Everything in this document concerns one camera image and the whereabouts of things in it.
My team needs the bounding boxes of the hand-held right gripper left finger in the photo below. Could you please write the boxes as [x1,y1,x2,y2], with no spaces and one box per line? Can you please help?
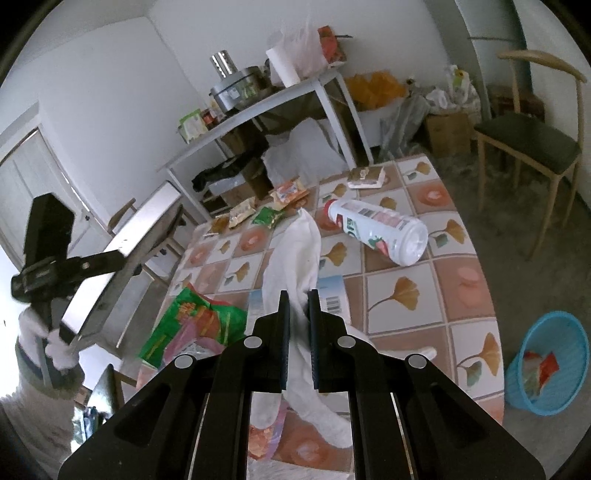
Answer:
[58,290,291,480]

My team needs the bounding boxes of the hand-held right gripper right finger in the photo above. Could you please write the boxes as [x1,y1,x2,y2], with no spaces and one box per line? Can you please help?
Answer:
[307,289,544,480]

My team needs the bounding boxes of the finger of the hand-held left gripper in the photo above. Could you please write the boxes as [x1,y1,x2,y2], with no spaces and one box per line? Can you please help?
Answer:
[68,248,133,284]

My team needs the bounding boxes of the white cloth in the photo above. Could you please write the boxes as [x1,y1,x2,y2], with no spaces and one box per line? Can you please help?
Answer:
[252,210,371,449]

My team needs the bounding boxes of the large green red snack bag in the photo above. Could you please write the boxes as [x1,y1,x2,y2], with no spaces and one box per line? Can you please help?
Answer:
[139,283,249,371]

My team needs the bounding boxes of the red snack wrapper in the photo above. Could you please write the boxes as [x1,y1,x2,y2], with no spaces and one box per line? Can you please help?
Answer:
[523,350,560,398]

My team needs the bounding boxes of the blue plastic basket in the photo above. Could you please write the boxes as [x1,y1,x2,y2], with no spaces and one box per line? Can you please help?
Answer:
[505,311,590,415]

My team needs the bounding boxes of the person's left hand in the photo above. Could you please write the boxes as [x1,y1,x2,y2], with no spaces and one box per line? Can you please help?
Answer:
[17,307,83,371]

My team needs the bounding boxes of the blue white carton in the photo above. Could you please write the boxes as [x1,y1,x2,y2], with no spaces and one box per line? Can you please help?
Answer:
[248,274,352,325]

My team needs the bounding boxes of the wooden chair with dark seat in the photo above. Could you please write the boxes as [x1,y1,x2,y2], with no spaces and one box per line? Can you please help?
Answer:
[475,48,583,262]
[59,182,185,349]

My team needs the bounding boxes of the white cabinet doors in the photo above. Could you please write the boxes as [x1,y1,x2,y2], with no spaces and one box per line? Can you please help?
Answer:
[0,104,108,260]

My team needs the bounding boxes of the patterned tablecloth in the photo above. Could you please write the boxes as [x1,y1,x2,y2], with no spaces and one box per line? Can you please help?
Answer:
[168,154,505,467]

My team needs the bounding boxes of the small green snack packet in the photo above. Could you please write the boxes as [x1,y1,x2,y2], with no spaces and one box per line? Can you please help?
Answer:
[250,205,286,230]

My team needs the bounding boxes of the white bottle pink label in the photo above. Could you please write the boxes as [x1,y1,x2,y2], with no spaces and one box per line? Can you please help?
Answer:
[322,198,429,267]

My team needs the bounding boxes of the tan snack packet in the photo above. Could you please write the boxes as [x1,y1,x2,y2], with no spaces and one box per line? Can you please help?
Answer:
[203,216,230,239]

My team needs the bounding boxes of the orange snack packet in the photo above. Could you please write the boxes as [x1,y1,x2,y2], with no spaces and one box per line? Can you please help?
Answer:
[271,179,308,209]
[228,198,258,230]

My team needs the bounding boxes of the black cloth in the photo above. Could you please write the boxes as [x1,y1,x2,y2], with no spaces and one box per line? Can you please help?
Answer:
[191,156,265,193]

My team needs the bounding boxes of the brown snack packet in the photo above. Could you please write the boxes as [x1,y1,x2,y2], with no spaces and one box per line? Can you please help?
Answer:
[345,165,387,190]

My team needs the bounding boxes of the green white food packet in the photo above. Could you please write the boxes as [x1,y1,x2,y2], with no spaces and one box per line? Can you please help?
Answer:
[178,107,209,145]

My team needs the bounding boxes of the white storage box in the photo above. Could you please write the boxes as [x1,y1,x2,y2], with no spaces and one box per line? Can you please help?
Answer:
[357,98,408,149]

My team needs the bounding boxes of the steel cooking pot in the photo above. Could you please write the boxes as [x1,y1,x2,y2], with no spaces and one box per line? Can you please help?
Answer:
[209,66,274,112]

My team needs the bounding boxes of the clear plastic bag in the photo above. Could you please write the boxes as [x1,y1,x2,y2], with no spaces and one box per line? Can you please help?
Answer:
[380,91,431,158]

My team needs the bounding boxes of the white side table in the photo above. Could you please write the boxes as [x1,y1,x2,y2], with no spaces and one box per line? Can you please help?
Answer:
[157,69,376,219]

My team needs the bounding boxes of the steel utensil holder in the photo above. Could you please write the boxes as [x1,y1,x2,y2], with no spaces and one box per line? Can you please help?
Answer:
[211,50,239,80]

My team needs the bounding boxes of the brown cardboard box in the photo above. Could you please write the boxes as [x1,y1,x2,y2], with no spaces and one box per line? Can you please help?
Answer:
[424,111,472,158]

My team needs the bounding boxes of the orange plastic bag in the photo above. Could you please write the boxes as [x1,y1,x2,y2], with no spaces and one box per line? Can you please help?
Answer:
[343,71,408,112]

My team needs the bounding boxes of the paper towel roll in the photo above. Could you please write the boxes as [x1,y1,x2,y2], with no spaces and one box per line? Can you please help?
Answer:
[265,44,302,89]

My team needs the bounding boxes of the white plastic bag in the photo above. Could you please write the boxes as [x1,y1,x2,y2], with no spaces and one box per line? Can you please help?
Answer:
[426,64,482,117]

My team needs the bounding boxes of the orange patterned bag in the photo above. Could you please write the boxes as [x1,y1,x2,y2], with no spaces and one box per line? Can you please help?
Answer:
[318,24,348,64]

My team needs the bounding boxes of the brown wooden stool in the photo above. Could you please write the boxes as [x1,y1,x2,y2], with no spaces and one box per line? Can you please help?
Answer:
[488,87,546,126]

